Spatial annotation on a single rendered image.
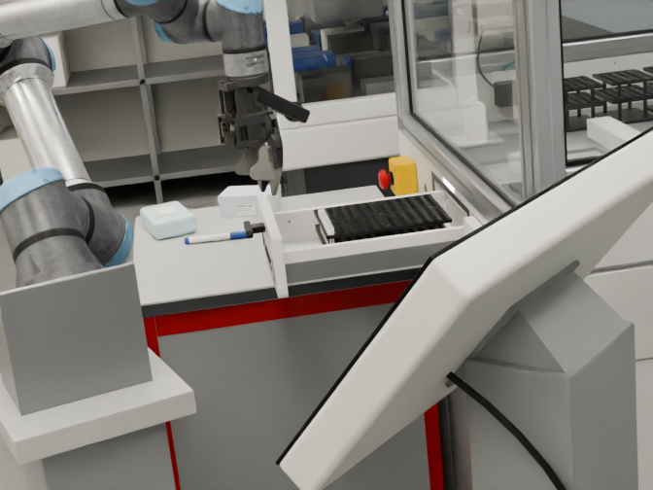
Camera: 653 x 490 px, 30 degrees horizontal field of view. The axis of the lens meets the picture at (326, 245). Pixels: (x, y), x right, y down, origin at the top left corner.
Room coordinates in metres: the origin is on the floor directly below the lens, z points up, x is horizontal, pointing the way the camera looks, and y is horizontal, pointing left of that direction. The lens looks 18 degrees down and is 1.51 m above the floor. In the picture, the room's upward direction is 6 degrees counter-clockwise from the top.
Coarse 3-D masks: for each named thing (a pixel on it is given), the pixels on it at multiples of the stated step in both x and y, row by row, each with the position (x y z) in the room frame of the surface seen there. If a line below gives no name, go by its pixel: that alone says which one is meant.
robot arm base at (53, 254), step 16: (32, 240) 1.79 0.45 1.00; (48, 240) 1.79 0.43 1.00; (64, 240) 1.80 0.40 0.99; (80, 240) 1.82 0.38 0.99; (16, 256) 1.80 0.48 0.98; (32, 256) 1.77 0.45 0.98; (48, 256) 1.76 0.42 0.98; (64, 256) 1.76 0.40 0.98; (80, 256) 1.77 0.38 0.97; (32, 272) 1.76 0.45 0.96; (48, 272) 1.73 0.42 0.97; (64, 272) 1.73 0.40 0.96; (80, 272) 1.74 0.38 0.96; (16, 288) 1.77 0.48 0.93
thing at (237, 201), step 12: (228, 192) 2.68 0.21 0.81; (240, 192) 2.67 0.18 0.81; (252, 192) 2.66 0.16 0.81; (264, 192) 2.64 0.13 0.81; (228, 204) 2.65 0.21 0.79; (240, 204) 2.65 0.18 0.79; (252, 204) 2.64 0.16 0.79; (276, 204) 2.66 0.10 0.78; (228, 216) 2.65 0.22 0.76; (240, 216) 2.65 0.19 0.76; (252, 216) 2.64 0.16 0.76
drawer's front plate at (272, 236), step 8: (264, 200) 2.15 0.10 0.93; (264, 208) 2.10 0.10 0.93; (264, 216) 2.05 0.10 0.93; (272, 216) 2.04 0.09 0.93; (264, 224) 2.05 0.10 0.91; (272, 224) 1.99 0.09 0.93; (264, 232) 2.09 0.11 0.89; (272, 232) 1.94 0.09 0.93; (272, 240) 1.91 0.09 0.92; (280, 240) 1.92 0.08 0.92; (264, 248) 2.15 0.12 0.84; (272, 248) 1.92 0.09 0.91; (280, 248) 1.92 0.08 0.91; (272, 256) 1.93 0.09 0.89; (280, 256) 1.92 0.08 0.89; (280, 264) 1.92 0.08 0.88; (272, 272) 1.99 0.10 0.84; (280, 272) 1.91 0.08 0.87; (280, 280) 1.91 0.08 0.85; (280, 288) 1.91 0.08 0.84; (280, 296) 1.91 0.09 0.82; (288, 296) 1.92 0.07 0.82
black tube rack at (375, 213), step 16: (336, 208) 2.15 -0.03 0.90; (352, 208) 2.14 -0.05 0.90; (368, 208) 2.12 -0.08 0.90; (384, 208) 2.12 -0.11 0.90; (400, 208) 2.10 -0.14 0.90; (416, 208) 2.10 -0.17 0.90; (432, 208) 2.08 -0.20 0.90; (336, 224) 2.05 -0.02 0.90; (352, 224) 2.04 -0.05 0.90; (368, 224) 2.03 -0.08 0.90; (384, 224) 2.02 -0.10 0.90; (400, 224) 2.01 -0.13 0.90; (416, 224) 2.00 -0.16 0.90; (432, 224) 2.00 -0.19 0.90; (336, 240) 1.99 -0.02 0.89; (352, 240) 2.03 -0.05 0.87
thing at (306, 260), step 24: (432, 192) 2.21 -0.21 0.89; (288, 216) 2.18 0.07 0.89; (312, 216) 2.18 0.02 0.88; (456, 216) 2.12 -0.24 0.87; (288, 240) 2.18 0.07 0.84; (312, 240) 2.17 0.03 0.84; (360, 240) 1.96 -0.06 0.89; (384, 240) 1.95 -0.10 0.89; (408, 240) 1.96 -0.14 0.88; (432, 240) 1.96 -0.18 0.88; (456, 240) 1.96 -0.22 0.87; (288, 264) 1.93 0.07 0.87; (312, 264) 1.94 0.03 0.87; (336, 264) 1.94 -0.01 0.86; (360, 264) 1.95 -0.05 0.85; (384, 264) 1.95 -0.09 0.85; (408, 264) 1.95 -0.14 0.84
